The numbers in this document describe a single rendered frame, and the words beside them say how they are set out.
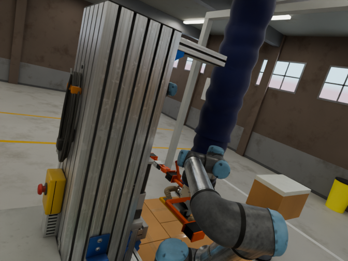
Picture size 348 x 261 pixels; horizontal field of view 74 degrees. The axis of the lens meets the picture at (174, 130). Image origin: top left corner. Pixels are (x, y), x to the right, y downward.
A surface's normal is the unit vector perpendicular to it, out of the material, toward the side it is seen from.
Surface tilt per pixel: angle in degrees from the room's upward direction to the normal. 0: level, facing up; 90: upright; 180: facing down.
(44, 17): 90
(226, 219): 55
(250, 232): 68
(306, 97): 90
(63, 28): 90
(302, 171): 90
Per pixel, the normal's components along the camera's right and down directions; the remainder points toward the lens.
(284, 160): -0.79, -0.08
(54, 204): 0.55, 0.33
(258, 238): 0.12, 0.04
